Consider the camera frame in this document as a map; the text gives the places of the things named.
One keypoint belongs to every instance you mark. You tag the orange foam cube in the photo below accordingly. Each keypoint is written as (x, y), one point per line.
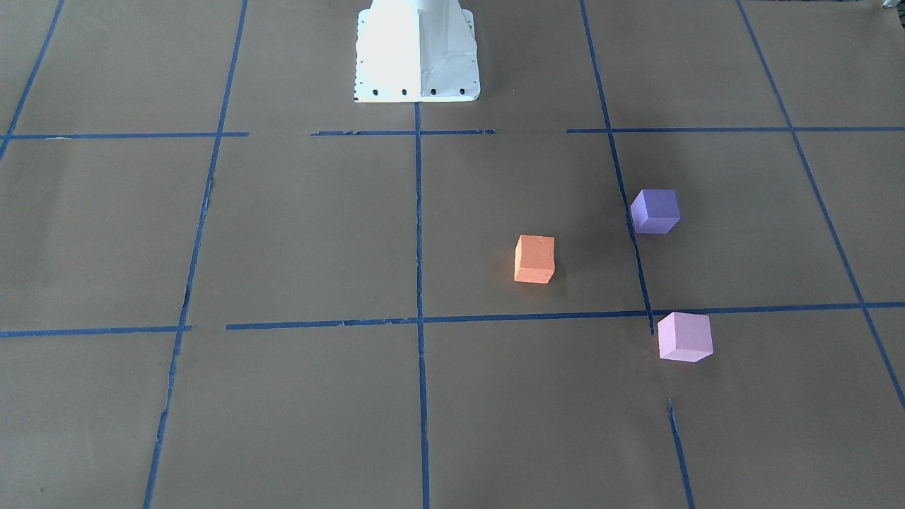
(534, 260)

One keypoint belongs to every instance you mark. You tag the purple foam cube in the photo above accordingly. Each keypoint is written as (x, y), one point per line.
(655, 211)

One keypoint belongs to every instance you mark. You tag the pink foam cube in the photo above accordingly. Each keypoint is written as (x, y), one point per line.
(684, 337)

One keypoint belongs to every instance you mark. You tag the white pedestal column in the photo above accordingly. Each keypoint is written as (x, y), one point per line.
(416, 52)

